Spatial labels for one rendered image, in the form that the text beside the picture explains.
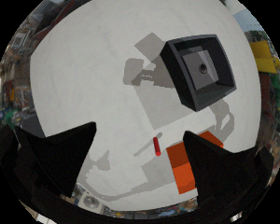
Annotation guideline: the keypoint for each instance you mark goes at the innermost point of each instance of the red peg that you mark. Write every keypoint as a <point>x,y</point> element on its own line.
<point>157,147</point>

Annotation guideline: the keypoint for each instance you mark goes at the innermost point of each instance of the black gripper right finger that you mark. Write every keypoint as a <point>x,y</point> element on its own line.
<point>212,166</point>

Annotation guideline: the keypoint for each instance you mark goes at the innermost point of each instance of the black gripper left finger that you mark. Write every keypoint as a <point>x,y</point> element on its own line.
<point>60,155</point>

